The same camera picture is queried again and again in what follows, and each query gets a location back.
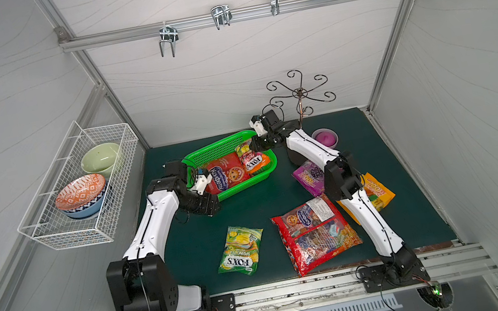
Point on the purple small bowl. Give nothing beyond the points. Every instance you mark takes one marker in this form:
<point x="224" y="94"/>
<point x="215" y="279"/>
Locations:
<point x="327" y="137"/>

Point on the large red candy bag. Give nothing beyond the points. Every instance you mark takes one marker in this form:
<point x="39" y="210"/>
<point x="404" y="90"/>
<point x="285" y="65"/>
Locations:
<point x="315" y="233"/>

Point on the green Fox's candy bag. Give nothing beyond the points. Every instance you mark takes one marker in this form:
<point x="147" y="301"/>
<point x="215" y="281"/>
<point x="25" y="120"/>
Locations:
<point x="241" y="251"/>

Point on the red cookie bag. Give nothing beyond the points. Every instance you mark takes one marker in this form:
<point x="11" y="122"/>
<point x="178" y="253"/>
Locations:
<point x="226" y="173"/>

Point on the light green bowl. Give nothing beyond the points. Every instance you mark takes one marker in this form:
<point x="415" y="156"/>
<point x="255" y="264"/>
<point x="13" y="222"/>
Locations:
<point x="101" y="159"/>

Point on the aluminium front frame rail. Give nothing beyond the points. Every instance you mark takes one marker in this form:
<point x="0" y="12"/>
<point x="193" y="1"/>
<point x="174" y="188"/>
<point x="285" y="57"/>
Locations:
<point x="449" y="264"/>

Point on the aluminium wall rail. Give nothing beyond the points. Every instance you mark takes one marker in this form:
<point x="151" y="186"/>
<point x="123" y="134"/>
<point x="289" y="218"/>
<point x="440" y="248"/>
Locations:
<point x="190" y="24"/>

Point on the white wire wall basket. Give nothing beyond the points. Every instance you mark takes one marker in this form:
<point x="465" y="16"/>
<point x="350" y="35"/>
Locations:
<point x="46" y="224"/>

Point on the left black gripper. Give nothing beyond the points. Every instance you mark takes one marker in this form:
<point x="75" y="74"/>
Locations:
<point x="193" y="180"/>

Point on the orange Fox's candy bag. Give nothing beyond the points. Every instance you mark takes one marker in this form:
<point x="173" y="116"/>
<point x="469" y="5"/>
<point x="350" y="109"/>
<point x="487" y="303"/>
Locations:
<point x="254" y="162"/>

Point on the yellow orange snack bag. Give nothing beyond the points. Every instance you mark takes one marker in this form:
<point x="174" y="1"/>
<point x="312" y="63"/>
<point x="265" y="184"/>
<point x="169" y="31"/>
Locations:
<point x="378" y="194"/>

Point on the dark green table mat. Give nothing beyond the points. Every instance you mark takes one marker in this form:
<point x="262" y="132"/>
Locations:
<point x="195" y="244"/>

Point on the metal loop hook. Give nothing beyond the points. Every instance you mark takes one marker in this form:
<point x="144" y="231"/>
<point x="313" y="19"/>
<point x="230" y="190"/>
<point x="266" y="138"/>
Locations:
<point x="221" y="15"/>

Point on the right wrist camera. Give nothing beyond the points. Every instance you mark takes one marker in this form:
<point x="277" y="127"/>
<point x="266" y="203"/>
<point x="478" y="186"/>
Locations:
<point x="257" y="125"/>

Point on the green plastic basket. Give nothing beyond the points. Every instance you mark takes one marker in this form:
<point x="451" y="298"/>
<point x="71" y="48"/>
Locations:
<point x="227" y="145"/>

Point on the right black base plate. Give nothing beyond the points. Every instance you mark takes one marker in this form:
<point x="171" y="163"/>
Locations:
<point x="379" y="277"/>

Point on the black metal mug tree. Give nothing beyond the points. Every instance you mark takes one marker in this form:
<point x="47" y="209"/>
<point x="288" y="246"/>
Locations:
<point x="299" y="94"/>

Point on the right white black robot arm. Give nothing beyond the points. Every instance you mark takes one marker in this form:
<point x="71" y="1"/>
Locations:
<point x="342" y="183"/>

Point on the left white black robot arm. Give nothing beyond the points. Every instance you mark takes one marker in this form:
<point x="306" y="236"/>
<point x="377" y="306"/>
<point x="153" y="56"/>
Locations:
<point x="141" y="281"/>

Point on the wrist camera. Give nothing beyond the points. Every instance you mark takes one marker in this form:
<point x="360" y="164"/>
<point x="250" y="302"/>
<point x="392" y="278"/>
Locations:
<point x="257" y="125"/>
<point x="201" y="179"/>

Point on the small metal hook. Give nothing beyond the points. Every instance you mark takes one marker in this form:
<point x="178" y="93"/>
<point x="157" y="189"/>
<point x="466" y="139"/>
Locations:
<point x="275" y="9"/>

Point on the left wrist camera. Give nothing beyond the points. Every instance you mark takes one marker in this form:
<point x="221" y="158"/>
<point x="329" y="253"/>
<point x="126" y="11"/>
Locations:
<point x="201" y="179"/>

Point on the orange patterned bowl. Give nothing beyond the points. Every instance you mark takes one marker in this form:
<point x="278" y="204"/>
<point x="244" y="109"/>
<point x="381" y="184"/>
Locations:
<point x="80" y="191"/>

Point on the blue bowl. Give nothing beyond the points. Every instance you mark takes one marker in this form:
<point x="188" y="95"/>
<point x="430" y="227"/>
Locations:
<point x="89" y="209"/>

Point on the purple snack bag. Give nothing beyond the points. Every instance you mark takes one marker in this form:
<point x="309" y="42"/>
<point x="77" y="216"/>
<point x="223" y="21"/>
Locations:
<point x="310" y="177"/>

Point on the metal double hook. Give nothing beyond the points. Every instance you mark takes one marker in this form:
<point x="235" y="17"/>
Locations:
<point x="168" y="37"/>

